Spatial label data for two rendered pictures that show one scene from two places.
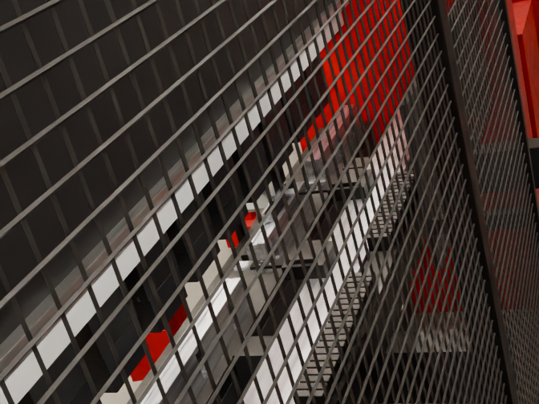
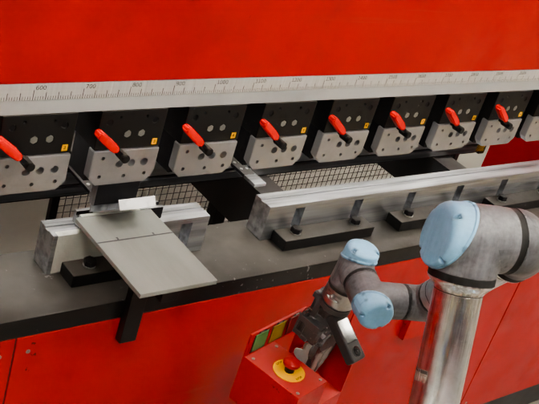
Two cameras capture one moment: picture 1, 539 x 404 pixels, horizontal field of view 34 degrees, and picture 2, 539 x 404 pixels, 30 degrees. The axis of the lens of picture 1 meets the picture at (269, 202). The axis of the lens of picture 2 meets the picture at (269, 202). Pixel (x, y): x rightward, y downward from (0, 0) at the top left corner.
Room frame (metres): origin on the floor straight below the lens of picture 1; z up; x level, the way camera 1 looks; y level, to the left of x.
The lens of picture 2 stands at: (4.03, 0.84, 2.09)
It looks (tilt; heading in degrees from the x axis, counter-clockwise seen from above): 28 degrees down; 199
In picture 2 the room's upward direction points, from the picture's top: 18 degrees clockwise
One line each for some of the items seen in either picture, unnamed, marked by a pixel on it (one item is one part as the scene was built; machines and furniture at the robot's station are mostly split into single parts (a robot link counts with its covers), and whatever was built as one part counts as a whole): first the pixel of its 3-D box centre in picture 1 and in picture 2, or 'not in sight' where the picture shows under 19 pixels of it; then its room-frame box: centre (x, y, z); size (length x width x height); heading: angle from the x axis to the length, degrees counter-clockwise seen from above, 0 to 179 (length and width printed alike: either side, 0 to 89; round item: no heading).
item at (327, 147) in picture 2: (184, 236); (336, 122); (1.90, 0.22, 1.18); 0.15 x 0.09 x 0.17; 154
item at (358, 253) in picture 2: not in sight; (354, 268); (2.22, 0.45, 1.03); 0.09 x 0.08 x 0.11; 42
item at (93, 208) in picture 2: (275, 179); (115, 190); (2.42, -0.04, 1.05); 0.10 x 0.02 x 0.10; 154
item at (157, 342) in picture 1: (156, 332); (294, 371); (2.26, 0.42, 0.75); 0.20 x 0.16 x 0.18; 167
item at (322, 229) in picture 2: not in sight; (323, 232); (1.90, 0.28, 0.89); 0.30 x 0.05 x 0.03; 154
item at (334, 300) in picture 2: not in sight; (339, 295); (2.22, 0.44, 0.95); 0.08 x 0.08 x 0.05
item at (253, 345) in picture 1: (370, 368); (217, 170); (1.71, -0.12, 0.81); 0.64 x 0.08 x 0.14; 64
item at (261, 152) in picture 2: (215, 198); (271, 127); (2.08, 0.13, 1.18); 0.15 x 0.09 x 0.17; 154
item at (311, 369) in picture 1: (339, 335); not in sight; (1.55, -0.06, 1.02); 0.44 x 0.06 x 0.04; 154
